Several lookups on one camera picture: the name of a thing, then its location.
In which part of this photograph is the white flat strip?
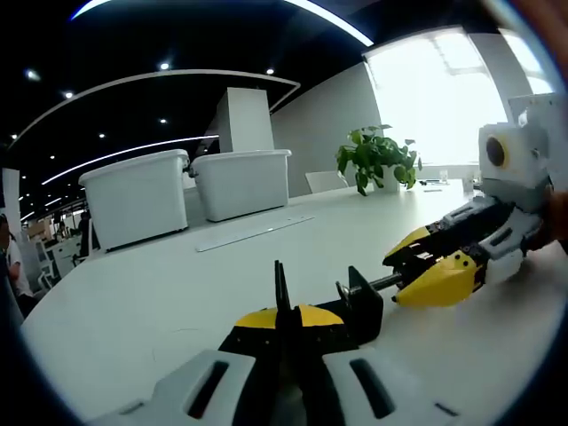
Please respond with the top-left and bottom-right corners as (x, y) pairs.
(194, 216), (316, 253)

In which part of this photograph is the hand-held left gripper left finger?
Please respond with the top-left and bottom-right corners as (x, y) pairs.
(88, 305), (285, 426)

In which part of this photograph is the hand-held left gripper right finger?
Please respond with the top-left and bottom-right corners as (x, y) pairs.
(292, 304), (462, 426)

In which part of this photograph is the black fixed fixture clamp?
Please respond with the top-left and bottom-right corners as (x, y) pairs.
(273, 259), (385, 346)

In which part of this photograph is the wide white storage bin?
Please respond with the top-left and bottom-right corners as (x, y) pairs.
(190, 149), (293, 223)

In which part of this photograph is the potted green plant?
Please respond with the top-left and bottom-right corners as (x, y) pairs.
(335, 125), (422, 196)

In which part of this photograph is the white desk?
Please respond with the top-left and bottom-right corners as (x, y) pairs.
(20, 177), (568, 426)

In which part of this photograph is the window with white blinds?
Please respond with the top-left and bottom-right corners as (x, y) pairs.
(361, 26), (511, 168)
(496, 26), (556, 97)

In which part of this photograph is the white chair back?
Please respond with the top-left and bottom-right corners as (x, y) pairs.
(304, 171), (350, 195)

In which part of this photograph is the tall white storage bin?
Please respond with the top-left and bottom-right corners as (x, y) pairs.
(78, 149), (191, 252)

